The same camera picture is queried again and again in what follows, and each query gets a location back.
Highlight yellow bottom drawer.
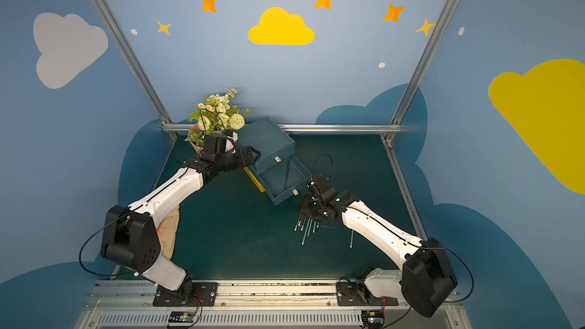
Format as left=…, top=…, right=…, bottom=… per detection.
left=244, top=167, right=265, bottom=193

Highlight teal drawer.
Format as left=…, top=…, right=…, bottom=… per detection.
left=258, top=155, right=311, bottom=205

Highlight teal drawer cabinet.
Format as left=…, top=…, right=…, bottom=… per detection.
left=237, top=117, right=296, bottom=179

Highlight lone black pencil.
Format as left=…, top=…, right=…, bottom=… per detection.
left=283, top=159, right=290, bottom=192

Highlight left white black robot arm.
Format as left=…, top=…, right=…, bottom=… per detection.
left=101, top=146, right=261, bottom=302

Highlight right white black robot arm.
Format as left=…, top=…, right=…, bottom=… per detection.
left=300, top=182, right=458, bottom=318

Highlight artificial green white flowers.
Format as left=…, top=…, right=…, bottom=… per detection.
left=187, top=88, right=251, bottom=135

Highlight beige cloth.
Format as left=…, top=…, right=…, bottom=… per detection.
left=157, top=205, right=180, bottom=260

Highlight right green circuit board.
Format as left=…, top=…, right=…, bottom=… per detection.
left=360, top=311, right=385, bottom=329

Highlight green circuit board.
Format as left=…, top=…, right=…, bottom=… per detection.
left=360, top=311, right=385, bottom=329
left=168, top=311, right=197, bottom=326

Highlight left green circuit board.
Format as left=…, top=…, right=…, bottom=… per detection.
left=168, top=311, right=197, bottom=326

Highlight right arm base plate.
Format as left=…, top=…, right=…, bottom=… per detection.
left=335, top=280, right=399, bottom=307

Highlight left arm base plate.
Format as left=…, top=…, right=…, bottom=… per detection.
left=152, top=281, right=218, bottom=307

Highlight aluminium front rail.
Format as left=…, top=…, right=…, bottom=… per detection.
left=76, top=279, right=472, bottom=328

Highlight right aluminium frame post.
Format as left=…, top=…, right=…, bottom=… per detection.
left=385, top=0, right=478, bottom=143

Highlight aluminium frame post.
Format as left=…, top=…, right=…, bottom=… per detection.
left=385, top=0, right=478, bottom=143
left=90, top=0, right=172, bottom=129

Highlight left aluminium frame post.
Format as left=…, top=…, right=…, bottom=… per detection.
left=90, top=0, right=172, bottom=129

